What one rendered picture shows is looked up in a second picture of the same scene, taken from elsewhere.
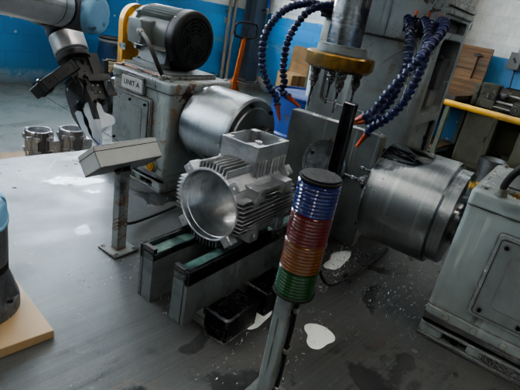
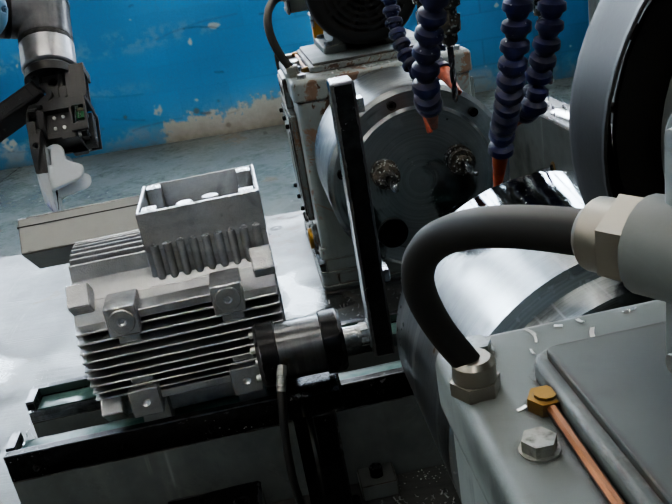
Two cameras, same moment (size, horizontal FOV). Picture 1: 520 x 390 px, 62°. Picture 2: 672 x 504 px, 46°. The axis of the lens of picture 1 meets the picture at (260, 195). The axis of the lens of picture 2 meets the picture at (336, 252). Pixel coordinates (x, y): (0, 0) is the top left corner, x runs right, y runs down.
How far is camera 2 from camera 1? 88 cm
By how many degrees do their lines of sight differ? 49
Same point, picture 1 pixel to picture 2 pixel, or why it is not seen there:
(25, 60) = not seen: hidden behind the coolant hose
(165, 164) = (322, 236)
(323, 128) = (540, 137)
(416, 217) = (436, 419)
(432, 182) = (477, 309)
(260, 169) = (167, 258)
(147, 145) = (124, 210)
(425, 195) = not seen: hidden behind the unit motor
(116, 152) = (57, 227)
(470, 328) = not seen: outside the picture
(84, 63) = (58, 83)
